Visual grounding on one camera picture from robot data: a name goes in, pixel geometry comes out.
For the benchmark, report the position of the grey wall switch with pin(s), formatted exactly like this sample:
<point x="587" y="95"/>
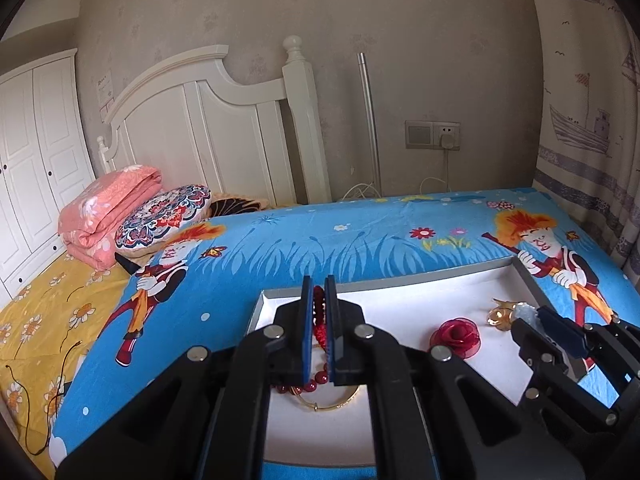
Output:
<point x="419" y="135"/>

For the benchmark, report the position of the white wardrobe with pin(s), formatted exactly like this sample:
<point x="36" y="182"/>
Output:
<point x="30" y="170"/>

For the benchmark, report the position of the paper wall notice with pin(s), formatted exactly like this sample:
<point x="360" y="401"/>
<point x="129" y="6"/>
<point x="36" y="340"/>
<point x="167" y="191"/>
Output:
<point x="105" y="97"/>

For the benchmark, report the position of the white charger plug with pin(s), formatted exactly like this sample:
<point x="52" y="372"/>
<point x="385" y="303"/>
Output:
<point x="448" y="142"/>

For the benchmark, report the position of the grey wall socket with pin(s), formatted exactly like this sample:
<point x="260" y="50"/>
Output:
<point x="450" y="127"/>

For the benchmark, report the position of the yellow floral bed sheet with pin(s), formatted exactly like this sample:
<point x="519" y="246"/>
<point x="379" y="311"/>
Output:
<point x="45" y="320"/>

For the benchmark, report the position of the ship printed curtain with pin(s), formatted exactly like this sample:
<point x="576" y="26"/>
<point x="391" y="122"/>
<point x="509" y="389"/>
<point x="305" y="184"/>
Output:
<point x="585" y="110"/>

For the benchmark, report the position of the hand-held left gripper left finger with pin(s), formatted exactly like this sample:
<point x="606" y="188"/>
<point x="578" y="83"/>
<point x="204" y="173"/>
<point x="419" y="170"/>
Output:
<point x="306" y="330"/>

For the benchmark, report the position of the gold bangle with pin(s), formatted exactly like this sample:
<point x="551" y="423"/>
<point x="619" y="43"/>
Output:
<point x="330" y="405"/>

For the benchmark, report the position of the white wooden headboard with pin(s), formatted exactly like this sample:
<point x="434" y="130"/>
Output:
<point x="225" y="135"/>

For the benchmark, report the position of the mandala patterned pillow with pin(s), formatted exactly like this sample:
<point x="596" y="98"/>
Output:
<point x="160" y="215"/>

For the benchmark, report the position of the red fabric rose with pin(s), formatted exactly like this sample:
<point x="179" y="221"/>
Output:
<point x="455" y="332"/>

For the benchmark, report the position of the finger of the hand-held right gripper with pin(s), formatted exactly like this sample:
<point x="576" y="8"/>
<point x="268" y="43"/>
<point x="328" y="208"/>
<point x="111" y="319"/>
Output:
<point x="565" y="332"/>
<point x="535" y="345"/>

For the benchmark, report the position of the grey cardboard tray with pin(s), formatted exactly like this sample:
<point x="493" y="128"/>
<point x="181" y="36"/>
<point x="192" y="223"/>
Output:
<point x="400" y="310"/>

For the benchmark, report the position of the folded pink floral quilt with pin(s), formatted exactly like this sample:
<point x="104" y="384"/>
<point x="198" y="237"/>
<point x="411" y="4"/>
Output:
<point x="100" y="205"/>

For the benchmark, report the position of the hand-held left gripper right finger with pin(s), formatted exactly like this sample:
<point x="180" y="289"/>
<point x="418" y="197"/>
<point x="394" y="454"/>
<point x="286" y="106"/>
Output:
<point x="334" y="330"/>

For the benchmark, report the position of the dark pleated cushion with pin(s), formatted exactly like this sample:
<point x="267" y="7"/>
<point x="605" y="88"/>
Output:
<point x="240" y="205"/>

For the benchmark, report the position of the metal pole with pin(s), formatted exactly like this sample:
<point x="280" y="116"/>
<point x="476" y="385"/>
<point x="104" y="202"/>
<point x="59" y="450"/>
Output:
<point x="370" y="125"/>

